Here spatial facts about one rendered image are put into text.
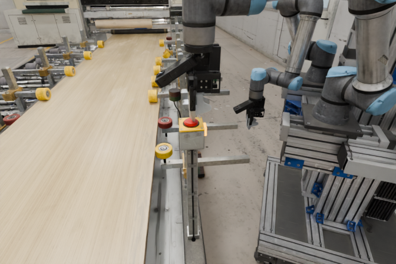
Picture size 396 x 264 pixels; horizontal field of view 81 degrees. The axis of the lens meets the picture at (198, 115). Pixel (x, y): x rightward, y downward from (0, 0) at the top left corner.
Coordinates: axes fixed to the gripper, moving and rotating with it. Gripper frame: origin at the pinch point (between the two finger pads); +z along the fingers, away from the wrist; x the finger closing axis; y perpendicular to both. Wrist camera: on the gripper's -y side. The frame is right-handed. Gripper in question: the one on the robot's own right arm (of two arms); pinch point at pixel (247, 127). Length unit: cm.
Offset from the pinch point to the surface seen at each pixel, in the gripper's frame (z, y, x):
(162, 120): -7.6, -49.1, 0.2
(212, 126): -2.7, -21.4, -1.4
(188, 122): -40, -38, -56
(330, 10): -37, 201, 256
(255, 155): 83, 38, 71
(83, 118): -7, -94, 8
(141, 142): -7, -59, -19
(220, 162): 1.8, -21.3, -26.4
